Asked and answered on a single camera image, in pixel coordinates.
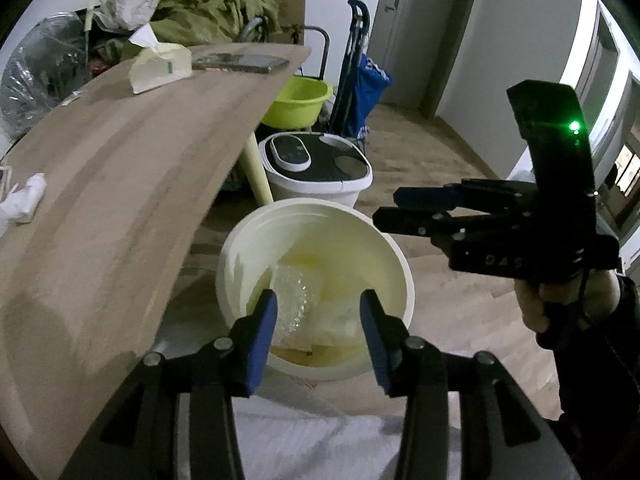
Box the yellow plastic bag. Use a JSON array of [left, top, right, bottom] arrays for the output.
[[278, 253, 381, 366]]

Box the clear plastic bag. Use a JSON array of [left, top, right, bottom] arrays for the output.
[[269, 264, 324, 352]]

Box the cream trash bin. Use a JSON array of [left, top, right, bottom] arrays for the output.
[[216, 198, 416, 382]]

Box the person's right hand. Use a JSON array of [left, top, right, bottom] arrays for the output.
[[514, 271, 625, 353]]

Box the blue shopping trolley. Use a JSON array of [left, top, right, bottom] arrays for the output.
[[328, 0, 393, 152]]

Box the white foot bath machine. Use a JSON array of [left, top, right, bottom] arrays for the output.
[[258, 131, 373, 207]]

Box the lime green plastic basin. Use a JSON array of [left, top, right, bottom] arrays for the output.
[[262, 76, 333, 131]]

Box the grey smartphone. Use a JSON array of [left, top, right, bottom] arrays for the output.
[[192, 53, 290, 74]]

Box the olive green clothes pile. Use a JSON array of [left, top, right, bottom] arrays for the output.
[[90, 0, 282, 64]]

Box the small white wrapper scrap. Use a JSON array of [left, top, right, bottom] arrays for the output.
[[60, 90, 82, 106]]

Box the yellow tissue pack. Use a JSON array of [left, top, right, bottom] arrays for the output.
[[129, 24, 193, 94]]

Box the fan wrapped in plastic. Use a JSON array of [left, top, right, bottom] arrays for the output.
[[1, 12, 91, 140]]

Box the black metal chair frame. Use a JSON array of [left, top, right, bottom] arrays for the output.
[[290, 24, 331, 80]]

